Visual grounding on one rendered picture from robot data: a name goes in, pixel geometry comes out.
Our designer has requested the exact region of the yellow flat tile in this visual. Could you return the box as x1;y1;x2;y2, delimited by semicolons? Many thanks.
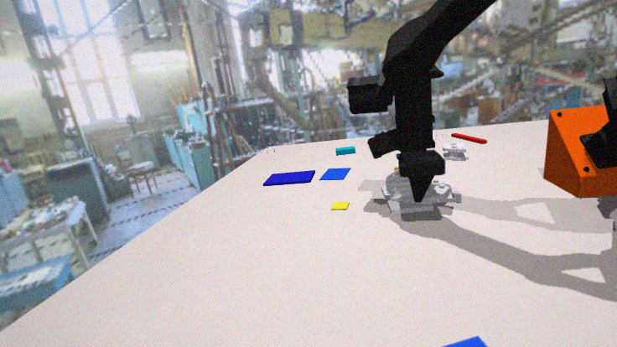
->
331;202;350;210

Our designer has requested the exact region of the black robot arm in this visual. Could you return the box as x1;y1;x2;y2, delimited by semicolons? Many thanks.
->
347;0;617;168

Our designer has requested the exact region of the small teal block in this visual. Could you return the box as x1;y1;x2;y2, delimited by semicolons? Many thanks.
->
335;146;355;156

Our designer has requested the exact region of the red flat bar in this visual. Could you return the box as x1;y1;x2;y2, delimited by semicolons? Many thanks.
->
451;133;487;144

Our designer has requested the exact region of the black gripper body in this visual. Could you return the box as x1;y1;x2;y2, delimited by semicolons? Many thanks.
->
395;108;446;178

